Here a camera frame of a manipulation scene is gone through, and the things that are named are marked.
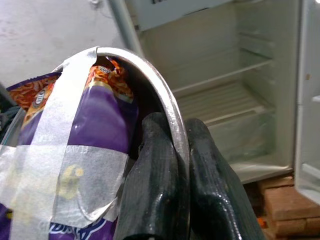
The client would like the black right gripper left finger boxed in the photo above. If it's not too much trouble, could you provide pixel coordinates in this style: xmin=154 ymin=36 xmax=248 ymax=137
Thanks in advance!
xmin=116 ymin=112 xmax=191 ymax=240

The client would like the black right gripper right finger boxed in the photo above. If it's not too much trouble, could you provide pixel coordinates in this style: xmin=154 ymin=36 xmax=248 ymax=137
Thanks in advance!
xmin=186 ymin=118 xmax=266 ymax=240

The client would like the grey masking tape strip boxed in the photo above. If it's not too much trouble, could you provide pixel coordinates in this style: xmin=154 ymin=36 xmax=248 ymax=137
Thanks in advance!
xmin=13 ymin=47 xmax=99 ymax=222
xmin=0 ymin=143 xmax=129 ymax=224

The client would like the purple noodle packet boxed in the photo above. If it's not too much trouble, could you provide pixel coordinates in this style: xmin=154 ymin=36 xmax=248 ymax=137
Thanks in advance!
xmin=0 ymin=56 xmax=140 ymax=240

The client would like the silver metal bowl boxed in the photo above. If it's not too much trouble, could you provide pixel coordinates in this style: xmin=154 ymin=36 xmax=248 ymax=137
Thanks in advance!
xmin=0 ymin=46 xmax=192 ymax=240

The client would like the white fridge door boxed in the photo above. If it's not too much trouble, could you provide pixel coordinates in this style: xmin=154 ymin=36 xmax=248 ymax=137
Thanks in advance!
xmin=293 ymin=0 xmax=320 ymax=199

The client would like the clear fridge crisper drawer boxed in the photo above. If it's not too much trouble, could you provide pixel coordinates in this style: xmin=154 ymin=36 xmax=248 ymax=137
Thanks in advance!
xmin=206 ymin=107 xmax=284 ymax=161

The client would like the white fridge shelf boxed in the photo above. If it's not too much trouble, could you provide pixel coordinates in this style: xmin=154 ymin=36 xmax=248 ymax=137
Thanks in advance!
xmin=171 ymin=56 xmax=274 ymax=94

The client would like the white fridge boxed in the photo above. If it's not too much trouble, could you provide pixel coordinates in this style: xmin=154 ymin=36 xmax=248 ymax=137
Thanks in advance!
xmin=109 ymin=0 xmax=305 ymax=185

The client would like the red brick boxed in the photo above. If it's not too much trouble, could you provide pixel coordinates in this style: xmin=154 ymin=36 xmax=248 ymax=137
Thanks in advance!
xmin=263 ymin=181 xmax=320 ymax=222
xmin=273 ymin=217 xmax=320 ymax=240

